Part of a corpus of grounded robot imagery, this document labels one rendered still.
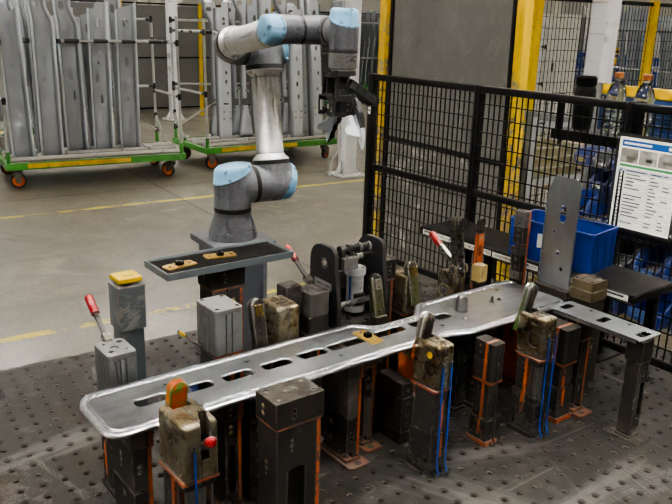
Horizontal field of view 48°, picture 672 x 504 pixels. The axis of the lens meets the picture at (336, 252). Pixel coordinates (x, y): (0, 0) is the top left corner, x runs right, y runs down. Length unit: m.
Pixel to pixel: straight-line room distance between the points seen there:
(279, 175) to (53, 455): 1.03
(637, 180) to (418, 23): 2.47
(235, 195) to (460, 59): 2.35
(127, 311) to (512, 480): 1.02
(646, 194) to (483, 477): 1.06
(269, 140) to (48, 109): 6.38
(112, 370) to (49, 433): 0.50
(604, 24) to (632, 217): 3.85
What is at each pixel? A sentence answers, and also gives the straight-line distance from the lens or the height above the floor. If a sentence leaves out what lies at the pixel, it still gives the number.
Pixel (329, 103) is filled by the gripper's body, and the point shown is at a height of 1.56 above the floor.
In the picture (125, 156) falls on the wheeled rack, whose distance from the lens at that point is 8.65.
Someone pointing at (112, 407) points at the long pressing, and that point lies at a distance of 1.62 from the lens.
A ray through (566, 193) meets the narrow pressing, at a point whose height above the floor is 1.29.
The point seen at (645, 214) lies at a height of 1.21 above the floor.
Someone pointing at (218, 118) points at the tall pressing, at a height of 0.56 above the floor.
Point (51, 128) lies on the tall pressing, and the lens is 8.64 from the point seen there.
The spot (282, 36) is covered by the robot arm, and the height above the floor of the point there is 1.72.
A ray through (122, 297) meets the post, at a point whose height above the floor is 1.12.
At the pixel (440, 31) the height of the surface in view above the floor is 1.72.
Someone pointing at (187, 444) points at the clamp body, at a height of 1.03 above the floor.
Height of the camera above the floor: 1.76
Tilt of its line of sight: 17 degrees down
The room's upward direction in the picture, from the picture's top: 2 degrees clockwise
